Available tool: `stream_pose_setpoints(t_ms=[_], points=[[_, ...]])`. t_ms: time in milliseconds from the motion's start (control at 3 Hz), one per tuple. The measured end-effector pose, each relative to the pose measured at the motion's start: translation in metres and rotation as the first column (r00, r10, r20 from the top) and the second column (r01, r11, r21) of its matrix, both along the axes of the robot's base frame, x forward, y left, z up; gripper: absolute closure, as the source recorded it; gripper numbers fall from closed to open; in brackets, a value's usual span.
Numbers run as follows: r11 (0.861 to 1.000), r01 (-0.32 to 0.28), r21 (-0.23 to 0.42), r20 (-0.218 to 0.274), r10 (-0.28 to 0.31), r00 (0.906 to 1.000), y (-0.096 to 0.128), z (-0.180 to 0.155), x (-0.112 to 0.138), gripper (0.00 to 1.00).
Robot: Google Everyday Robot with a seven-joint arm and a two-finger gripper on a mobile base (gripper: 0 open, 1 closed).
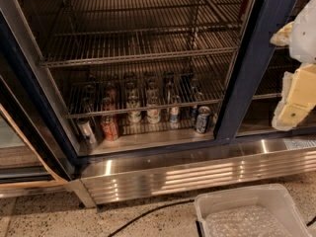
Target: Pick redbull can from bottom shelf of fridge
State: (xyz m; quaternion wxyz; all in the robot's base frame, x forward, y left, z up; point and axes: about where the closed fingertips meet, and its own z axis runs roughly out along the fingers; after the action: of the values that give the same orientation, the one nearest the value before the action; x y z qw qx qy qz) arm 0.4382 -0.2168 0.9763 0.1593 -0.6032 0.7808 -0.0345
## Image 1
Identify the open glass fridge door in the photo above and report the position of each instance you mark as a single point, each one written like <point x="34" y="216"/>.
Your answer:
<point x="31" y="160"/>

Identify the white green can front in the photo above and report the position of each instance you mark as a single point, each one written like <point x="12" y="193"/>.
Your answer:
<point x="133" y="105"/>

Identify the upper wire fridge shelf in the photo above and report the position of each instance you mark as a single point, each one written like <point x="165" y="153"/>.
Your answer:
<point x="89" y="32"/>

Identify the stainless steel display fridge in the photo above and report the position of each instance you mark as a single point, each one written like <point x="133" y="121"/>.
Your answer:
<point x="147" y="159"/>

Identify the silver can front left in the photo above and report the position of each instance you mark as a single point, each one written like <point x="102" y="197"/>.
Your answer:
<point x="87" y="131"/>

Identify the red cola can front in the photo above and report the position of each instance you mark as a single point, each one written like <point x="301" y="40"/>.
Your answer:
<point x="110" y="128"/>

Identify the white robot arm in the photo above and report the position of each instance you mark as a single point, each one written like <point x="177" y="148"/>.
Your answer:
<point x="302" y="45"/>

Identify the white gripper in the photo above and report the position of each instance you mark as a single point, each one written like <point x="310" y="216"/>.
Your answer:
<point x="305" y="39"/>

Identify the dark blue fridge door frame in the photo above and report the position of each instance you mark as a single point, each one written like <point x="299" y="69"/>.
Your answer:
<point x="254" y="55"/>

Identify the white plastic bin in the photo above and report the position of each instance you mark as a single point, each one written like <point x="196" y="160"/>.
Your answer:
<point x="256" y="211"/>

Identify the middle wire fridge shelf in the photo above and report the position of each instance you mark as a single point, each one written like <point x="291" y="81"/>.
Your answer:
<point x="157" y="78"/>

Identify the blue silver redbull can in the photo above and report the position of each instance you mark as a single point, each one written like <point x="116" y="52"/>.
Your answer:
<point x="175" y="113"/>

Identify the white red can front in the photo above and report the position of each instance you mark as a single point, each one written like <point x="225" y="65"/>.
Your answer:
<point x="153" y="113"/>

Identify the right compartment wire shelf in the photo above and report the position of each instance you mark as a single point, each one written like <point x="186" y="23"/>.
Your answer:
<point x="271" y="83"/>

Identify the red cola can second row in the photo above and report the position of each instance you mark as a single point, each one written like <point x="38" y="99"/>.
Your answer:
<point x="109" y="104"/>

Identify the wire fridge shelf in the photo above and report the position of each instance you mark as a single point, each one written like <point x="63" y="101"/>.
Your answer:
<point x="89" y="32"/>
<point x="157" y="78"/>

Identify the dark blue can front right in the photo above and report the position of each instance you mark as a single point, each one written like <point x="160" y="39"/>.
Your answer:
<point x="202" y="119"/>

